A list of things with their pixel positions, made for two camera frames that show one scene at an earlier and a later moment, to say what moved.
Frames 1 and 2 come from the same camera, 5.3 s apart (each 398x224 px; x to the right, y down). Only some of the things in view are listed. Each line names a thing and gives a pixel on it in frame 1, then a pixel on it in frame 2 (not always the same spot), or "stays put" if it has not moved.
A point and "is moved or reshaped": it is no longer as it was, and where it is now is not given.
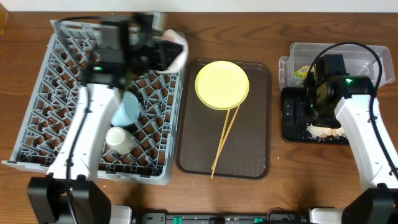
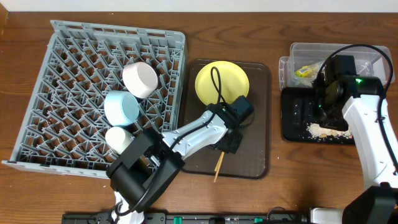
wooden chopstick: x=225 y=142 is moved or reshaped
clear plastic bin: x=358 y=60 stays put
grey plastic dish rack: x=157 y=133 stays put
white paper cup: x=119 y=140 stays put
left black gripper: x=160 y=50 → x=229 y=144
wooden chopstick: x=221 y=144 is moved or reshaped
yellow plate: x=222 y=85 stays put
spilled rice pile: x=321 y=131 stays put
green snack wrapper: x=303 y=72 stays put
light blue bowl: x=129 y=109 stays put
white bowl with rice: x=181 y=60 → x=140 y=79
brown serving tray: x=246 y=154 stays put
